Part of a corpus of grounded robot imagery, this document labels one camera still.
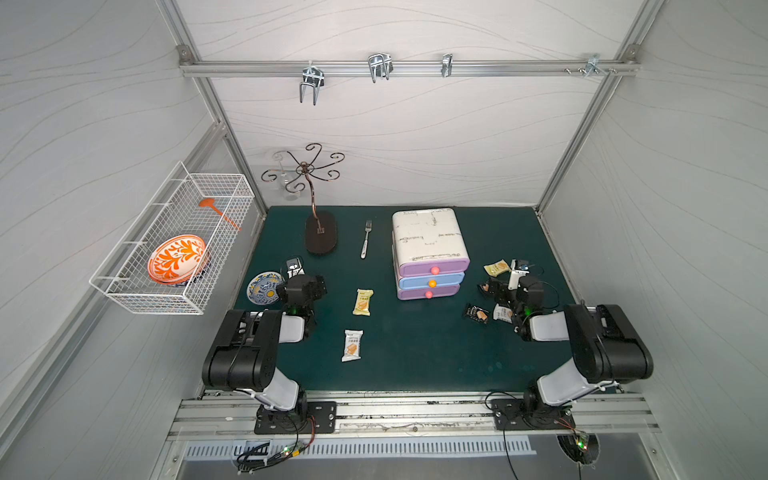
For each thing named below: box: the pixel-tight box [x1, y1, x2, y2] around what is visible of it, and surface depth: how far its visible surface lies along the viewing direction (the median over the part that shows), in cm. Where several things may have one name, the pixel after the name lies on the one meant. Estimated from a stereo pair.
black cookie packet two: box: [464, 303, 490, 325], surface depth 92 cm
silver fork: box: [360, 220, 373, 259], surface depth 113 cm
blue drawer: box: [399, 272, 465, 290], surface depth 87 cm
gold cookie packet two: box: [484, 259, 512, 277], surface depth 103 cm
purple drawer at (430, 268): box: [399, 259, 471, 278], surface depth 82 cm
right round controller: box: [556, 433, 600, 465], surface depth 73 cm
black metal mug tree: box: [261, 143, 345, 255], surface depth 109 cm
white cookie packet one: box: [342, 329, 364, 362], surface depth 86 cm
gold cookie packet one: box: [353, 288, 374, 316], surface depth 95 cm
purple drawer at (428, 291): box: [398, 283, 461, 301], surface depth 94 cm
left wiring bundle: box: [237, 441, 308, 475], surface depth 70 cm
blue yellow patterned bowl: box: [246, 271, 285, 305], surface depth 97 cm
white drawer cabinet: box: [392, 208, 471, 285], surface depth 85 cm
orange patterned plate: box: [147, 234, 206, 285], surface depth 64 cm
